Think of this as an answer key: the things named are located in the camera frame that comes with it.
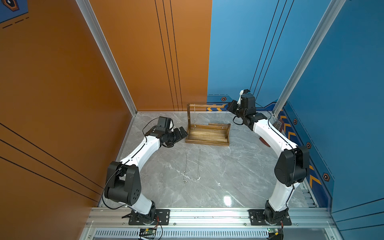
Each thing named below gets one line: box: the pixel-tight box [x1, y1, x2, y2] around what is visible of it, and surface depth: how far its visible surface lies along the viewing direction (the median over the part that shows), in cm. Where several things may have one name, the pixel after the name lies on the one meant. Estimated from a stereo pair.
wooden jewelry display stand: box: [185, 103, 231, 147], surface depth 107 cm
